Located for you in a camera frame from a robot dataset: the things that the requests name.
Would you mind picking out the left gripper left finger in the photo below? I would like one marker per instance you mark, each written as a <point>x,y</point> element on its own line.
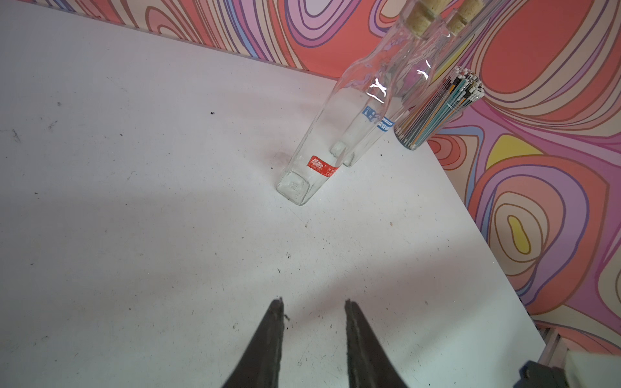
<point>260,364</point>

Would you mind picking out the clear bottle red label cork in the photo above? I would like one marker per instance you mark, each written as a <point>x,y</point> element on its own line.
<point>358,103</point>

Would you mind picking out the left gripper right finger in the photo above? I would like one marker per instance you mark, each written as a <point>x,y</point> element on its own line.
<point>368,364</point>

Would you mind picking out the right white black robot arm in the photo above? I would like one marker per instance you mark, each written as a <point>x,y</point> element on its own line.
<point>581,370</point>

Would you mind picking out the metal cup with pencils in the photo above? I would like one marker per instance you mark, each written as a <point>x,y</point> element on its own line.
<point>457,91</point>

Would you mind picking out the clear bottle blue label cork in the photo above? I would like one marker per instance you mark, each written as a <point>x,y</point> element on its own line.
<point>416,76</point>

